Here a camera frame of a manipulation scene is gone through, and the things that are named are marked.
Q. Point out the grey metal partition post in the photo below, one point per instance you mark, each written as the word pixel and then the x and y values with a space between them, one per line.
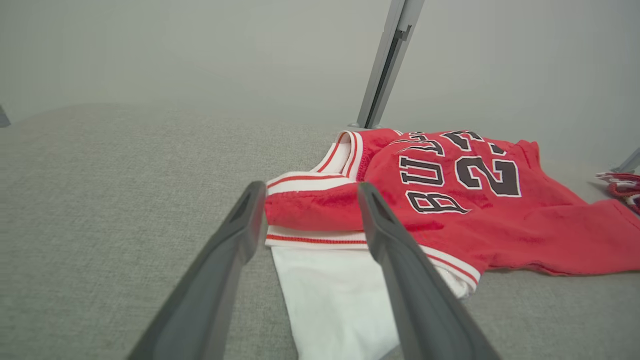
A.
pixel 629 162
pixel 387 65

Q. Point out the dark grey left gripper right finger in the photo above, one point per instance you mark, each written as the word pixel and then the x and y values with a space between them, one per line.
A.
pixel 415 290

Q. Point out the red shorts with white stripe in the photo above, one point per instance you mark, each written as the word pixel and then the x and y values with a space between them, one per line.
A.
pixel 625 187

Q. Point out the red and white basketball jersey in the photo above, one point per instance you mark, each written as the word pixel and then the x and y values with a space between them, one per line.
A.
pixel 475 210

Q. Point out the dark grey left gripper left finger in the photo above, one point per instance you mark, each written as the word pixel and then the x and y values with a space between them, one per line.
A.
pixel 210 280

